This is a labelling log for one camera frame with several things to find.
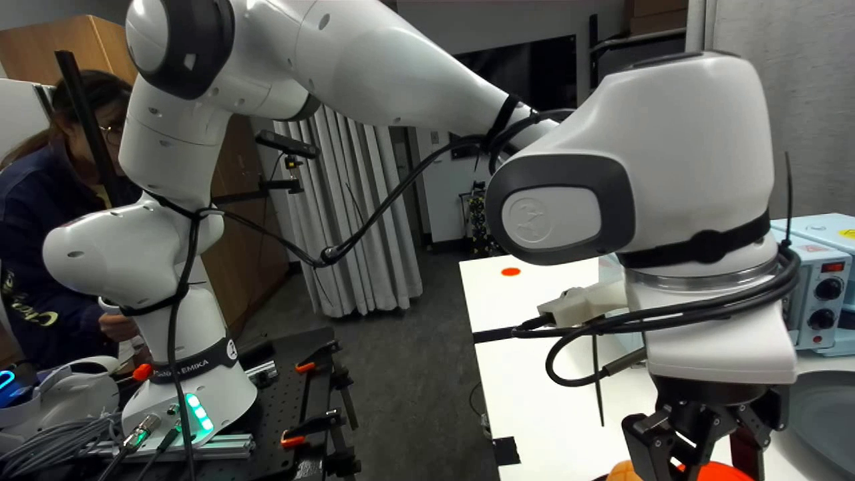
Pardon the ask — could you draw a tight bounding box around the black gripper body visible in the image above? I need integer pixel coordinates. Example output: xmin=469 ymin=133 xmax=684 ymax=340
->
xmin=652 ymin=373 xmax=783 ymax=430

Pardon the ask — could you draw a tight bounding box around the silver toaster oven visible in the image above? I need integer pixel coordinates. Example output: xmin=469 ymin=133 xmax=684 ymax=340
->
xmin=786 ymin=212 xmax=855 ymax=357

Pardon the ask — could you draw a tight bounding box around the grey plain curtain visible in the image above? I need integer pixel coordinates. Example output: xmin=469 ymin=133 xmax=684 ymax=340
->
xmin=688 ymin=0 xmax=855 ymax=223

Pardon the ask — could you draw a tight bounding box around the light grey pleated curtain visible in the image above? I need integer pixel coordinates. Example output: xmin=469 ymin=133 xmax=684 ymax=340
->
xmin=255 ymin=104 xmax=428 ymax=320

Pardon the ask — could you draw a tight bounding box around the dark shelf unit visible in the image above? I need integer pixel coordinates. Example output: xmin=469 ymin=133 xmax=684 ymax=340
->
xmin=584 ymin=9 xmax=691 ymax=73

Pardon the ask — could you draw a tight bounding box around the brown cardboard box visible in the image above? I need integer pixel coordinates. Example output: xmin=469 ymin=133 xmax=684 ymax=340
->
xmin=625 ymin=0 xmax=691 ymax=37

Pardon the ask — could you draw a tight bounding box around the wooden cabinet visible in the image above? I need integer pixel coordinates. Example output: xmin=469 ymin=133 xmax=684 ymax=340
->
xmin=0 ymin=11 xmax=294 ymax=336

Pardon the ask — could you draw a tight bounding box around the white grey plastic device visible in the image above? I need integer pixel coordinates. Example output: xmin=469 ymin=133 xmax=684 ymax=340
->
xmin=16 ymin=352 xmax=123 ymax=438

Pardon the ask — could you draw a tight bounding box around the person in dark jacket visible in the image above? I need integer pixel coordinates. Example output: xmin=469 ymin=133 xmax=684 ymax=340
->
xmin=0 ymin=66 xmax=143 ymax=371

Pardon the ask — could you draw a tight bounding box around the small blue object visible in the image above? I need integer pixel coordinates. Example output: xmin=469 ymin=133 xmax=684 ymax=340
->
xmin=0 ymin=367 xmax=31 ymax=408

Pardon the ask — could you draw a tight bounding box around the black table edge bracket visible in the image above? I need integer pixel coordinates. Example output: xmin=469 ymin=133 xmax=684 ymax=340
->
xmin=490 ymin=434 xmax=524 ymax=468
xmin=469 ymin=324 xmax=524 ymax=348

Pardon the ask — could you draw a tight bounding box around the black clamp orange handle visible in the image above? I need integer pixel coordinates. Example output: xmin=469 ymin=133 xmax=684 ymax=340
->
xmin=291 ymin=336 xmax=361 ymax=434
xmin=123 ymin=357 xmax=155 ymax=388
xmin=278 ymin=407 xmax=363 ymax=481

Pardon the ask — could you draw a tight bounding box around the black wall monitor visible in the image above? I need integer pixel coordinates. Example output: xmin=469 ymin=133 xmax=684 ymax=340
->
xmin=450 ymin=33 xmax=582 ymax=117

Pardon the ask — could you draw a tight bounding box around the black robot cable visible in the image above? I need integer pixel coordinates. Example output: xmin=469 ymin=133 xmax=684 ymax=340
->
xmin=190 ymin=92 xmax=803 ymax=391

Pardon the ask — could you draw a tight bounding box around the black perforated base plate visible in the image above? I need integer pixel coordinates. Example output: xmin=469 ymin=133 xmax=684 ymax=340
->
xmin=87 ymin=324 xmax=361 ymax=481

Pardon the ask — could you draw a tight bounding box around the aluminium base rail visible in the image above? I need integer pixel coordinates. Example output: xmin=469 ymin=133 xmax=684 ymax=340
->
xmin=76 ymin=430 xmax=255 ymax=462

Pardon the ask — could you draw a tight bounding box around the black camera on stand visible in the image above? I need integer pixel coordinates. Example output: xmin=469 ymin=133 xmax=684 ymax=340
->
xmin=254 ymin=129 xmax=321 ymax=198

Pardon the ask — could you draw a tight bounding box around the grey cable bundle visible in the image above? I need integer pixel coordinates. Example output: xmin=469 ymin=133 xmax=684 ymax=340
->
xmin=0 ymin=408 xmax=123 ymax=481

